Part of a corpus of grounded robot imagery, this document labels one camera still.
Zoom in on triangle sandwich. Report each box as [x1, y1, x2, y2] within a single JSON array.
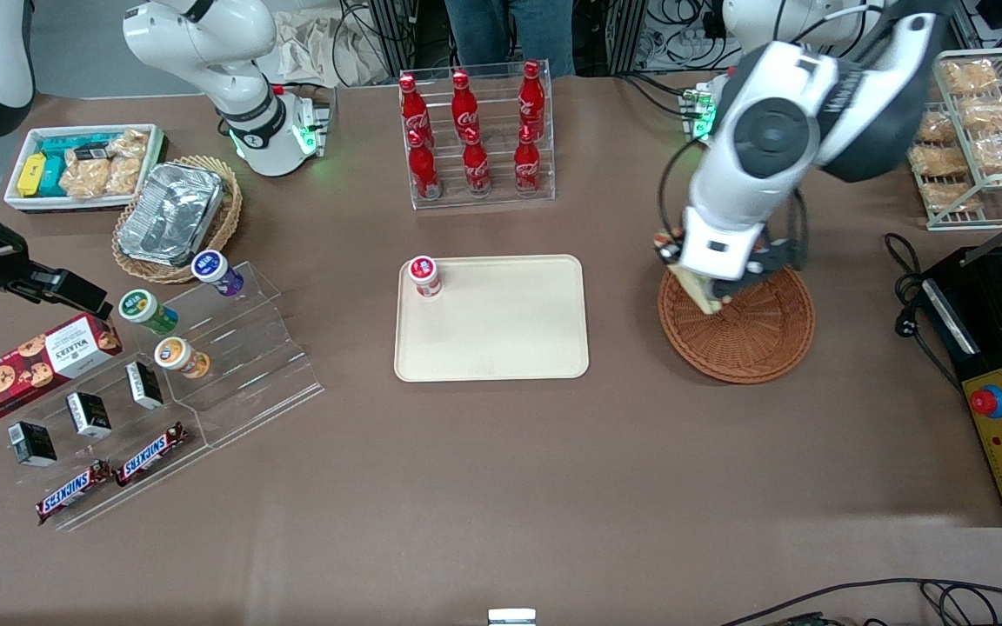
[[671, 263, 730, 316]]

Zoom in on round brown wicker basket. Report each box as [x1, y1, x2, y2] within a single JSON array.
[[658, 261, 817, 385]]

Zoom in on oval light wicker basket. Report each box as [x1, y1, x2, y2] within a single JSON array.
[[111, 156, 244, 286]]

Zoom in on cream plastic tray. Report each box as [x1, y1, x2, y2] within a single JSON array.
[[393, 254, 591, 383]]

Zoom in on white plastic bin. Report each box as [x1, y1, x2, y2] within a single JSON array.
[[3, 123, 168, 215]]

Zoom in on green lid small cup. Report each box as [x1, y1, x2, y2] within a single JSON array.
[[117, 289, 179, 337]]

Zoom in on red cookie box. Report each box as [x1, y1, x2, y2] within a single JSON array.
[[0, 312, 124, 425]]

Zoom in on yellow snack box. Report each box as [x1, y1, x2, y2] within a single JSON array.
[[17, 152, 49, 198]]

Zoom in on teal snack pack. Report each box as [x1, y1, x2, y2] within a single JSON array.
[[36, 156, 68, 197]]

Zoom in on clear bagged cracker pack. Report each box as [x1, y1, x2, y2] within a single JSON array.
[[109, 130, 150, 196], [61, 156, 112, 200]]

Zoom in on small black carton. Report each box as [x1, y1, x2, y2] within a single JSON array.
[[8, 421, 59, 469], [65, 391, 113, 440], [124, 360, 165, 411]]

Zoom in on aluminium foil container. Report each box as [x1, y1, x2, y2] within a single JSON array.
[[117, 162, 226, 268]]

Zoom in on orange lid small cup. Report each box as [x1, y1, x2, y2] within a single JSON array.
[[153, 336, 211, 380]]

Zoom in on teal snack box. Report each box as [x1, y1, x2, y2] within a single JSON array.
[[37, 134, 116, 163]]

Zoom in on purple lid small cup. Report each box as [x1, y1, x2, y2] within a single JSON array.
[[190, 250, 246, 297]]

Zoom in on Snickers chocolate bar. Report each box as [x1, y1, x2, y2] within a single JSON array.
[[114, 422, 191, 488], [35, 459, 113, 527]]

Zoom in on clear acrylic stepped display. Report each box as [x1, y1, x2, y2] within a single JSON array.
[[12, 260, 326, 532]]

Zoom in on red cola bottle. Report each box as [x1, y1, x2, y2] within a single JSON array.
[[518, 59, 548, 132], [451, 70, 482, 137], [398, 73, 431, 142], [513, 123, 543, 195], [407, 128, 443, 202], [462, 126, 492, 197]]

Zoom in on clear acrylic bottle rack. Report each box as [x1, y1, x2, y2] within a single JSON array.
[[398, 60, 557, 211]]

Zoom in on black tabletop sealing machine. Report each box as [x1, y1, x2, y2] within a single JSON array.
[[920, 243, 1002, 529]]

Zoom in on small red lid cup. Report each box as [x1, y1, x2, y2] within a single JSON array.
[[408, 255, 444, 300]]

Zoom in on person in blue jeans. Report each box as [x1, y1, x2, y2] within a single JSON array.
[[444, 0, 577, 78]]

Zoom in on crumpled beige bag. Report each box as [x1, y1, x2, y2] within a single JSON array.
[[273, 7, 399, 89]]

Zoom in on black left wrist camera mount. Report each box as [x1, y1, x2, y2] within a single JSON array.
[[745, 236, 809, 281]]

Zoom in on black power cable with plug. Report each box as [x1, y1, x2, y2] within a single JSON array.
[[883, 231, 965, 394]]

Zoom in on background cable bundle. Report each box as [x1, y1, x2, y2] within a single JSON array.
[[623, 0, 732, 72]]

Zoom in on silver machine handle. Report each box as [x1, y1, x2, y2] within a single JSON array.
[[922, 277, 981, 356]]

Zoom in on white wire rack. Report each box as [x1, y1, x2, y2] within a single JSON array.
[[908, 47, 1002, 232]]

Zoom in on thin black loose cable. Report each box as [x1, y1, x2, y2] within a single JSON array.
[[717, 577, 1002, 626]]

